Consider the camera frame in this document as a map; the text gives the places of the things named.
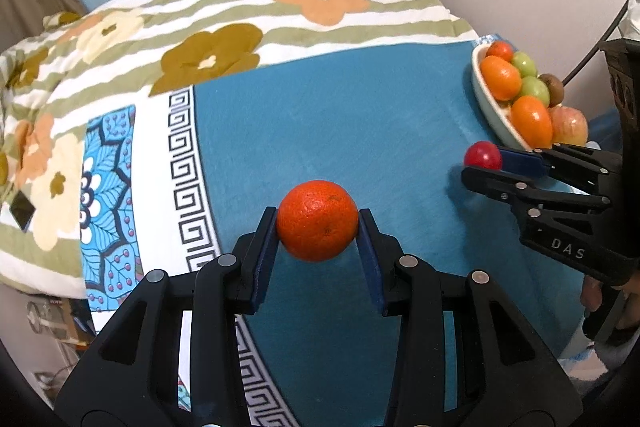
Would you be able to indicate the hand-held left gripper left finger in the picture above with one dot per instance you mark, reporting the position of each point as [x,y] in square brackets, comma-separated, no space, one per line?
[265,257]

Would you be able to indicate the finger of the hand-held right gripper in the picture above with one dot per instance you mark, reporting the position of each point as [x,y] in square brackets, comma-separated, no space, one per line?
[522,163]
[500,187]

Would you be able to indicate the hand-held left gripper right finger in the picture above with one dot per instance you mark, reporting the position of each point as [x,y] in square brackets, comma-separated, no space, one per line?
[372,267]

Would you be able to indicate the small red cherry tomato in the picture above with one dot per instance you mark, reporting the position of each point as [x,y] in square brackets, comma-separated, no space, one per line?
[481,154]

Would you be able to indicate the large orange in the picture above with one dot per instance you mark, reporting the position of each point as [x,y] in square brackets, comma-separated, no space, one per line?
[531,119]
[500,78]

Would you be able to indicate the pale red apple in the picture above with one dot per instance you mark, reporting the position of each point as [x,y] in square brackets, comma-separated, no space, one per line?
[569,127]

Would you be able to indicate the cream plate with yellow cartoon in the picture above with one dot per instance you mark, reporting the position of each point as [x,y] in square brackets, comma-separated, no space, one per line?
[492,107]

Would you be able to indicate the rough-skinned mandarin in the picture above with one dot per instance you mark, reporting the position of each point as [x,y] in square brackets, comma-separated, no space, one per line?
[317,219]

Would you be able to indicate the green apple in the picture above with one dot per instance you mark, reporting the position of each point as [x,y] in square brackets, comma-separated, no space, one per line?
[535,89]
[524,63]

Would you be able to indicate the brown kiwi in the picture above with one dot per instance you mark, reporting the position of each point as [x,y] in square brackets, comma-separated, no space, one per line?
[554,88]

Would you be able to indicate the small mandarin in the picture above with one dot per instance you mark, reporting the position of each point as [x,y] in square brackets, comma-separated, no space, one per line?
[500,52]

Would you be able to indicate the person's right hand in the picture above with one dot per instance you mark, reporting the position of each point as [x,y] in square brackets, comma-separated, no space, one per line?
[591,294]

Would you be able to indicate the light blue fuzzy cloth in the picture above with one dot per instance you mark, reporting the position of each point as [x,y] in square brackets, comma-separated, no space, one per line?
[580,367]

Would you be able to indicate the teal patterned tablecloth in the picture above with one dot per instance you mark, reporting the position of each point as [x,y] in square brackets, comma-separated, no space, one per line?
[350,117]

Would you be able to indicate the clear plastic bag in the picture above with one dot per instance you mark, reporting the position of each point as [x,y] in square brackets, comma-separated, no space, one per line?
[631,14]

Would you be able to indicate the floral striped blanket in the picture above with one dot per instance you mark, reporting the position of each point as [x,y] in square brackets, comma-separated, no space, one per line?
[300,42]

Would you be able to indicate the dark floor clutter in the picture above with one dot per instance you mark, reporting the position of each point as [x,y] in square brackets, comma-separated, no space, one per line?
[55,322]

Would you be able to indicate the small black square object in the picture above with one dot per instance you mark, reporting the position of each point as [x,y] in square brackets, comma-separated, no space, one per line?
[22,211]

